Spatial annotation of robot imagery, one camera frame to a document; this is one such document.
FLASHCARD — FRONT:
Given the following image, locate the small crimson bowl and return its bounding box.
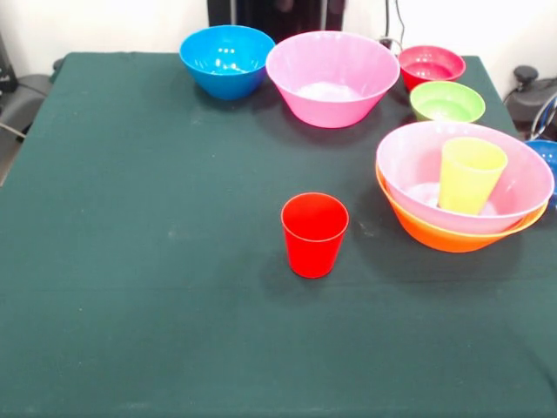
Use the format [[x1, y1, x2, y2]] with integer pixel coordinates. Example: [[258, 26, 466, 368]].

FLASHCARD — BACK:
[[398, 44, 466, 91]]

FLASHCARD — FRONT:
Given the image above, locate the dark green tablecloth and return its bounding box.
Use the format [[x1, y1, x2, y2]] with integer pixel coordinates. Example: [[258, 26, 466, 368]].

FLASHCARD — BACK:
[[0, 51, 557, 418]]

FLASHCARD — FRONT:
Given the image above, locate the large orange bowl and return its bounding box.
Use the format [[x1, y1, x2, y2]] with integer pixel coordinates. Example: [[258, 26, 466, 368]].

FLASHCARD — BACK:
[[375, 167, 548, 254]]

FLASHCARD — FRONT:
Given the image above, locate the small green bowl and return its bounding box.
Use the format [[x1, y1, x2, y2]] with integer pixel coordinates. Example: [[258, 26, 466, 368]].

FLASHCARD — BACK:
[[409, 80, 487, 125]]

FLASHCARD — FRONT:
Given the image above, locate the tangle of cables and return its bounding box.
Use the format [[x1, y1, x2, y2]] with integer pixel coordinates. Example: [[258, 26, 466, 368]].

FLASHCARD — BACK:
[[528, 94, 557, 143]]

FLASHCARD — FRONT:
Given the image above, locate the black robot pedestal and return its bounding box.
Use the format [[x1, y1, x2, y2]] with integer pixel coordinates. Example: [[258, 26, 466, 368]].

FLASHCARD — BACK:
[[207, 0, 348, 40]]

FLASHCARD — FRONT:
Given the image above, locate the green cup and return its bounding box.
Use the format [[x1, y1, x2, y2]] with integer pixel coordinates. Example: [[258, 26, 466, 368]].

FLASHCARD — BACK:
[[437, 137, 509, 217]]

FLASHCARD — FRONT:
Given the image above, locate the small dark blue bowl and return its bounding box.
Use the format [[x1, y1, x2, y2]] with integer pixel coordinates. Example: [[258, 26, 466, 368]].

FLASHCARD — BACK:
[[524, 138, 557, 197]]

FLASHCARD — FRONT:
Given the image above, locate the black cable with plug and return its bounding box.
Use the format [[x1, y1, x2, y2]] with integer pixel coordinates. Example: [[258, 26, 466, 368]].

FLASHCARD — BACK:
[[378, 0, 406, 50]]

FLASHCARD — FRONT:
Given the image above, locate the red cup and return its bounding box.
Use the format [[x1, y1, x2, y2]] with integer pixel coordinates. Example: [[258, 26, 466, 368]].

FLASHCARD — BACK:
[[280, 192, 351, 280]]

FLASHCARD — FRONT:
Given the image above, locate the large pink bowl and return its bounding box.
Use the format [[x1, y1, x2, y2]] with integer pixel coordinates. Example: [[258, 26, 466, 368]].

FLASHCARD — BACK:
[[265, 30, 401, 129], [376, 120, 556, 236]]

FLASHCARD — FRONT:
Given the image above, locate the light blue bowl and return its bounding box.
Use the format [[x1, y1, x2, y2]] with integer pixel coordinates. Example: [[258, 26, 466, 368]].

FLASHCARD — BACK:
[[178, 24, 277, 101]]

